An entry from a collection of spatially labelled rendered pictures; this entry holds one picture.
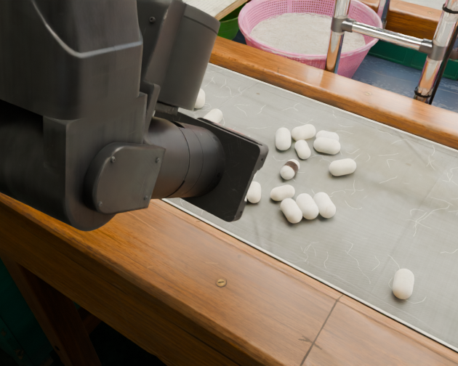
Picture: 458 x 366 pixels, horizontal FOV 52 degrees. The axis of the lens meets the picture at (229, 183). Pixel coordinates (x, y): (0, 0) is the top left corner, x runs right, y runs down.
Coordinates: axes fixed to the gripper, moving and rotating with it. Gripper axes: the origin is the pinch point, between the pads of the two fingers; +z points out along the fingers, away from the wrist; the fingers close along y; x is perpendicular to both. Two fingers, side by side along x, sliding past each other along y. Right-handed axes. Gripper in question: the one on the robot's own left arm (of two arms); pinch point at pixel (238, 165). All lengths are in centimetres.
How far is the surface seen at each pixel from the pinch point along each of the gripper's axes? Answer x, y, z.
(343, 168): -2.5, -5.9, 18.9
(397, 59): -25, 0, 57
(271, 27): -21, 23, 45
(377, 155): -5.8, -8.3, 25.3
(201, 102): -3.6, 18.2, 20.4
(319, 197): 1.5, -5.7, 13.6
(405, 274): 4.7, -18.0, 9.6
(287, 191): 2.3, -1.8, 13.1
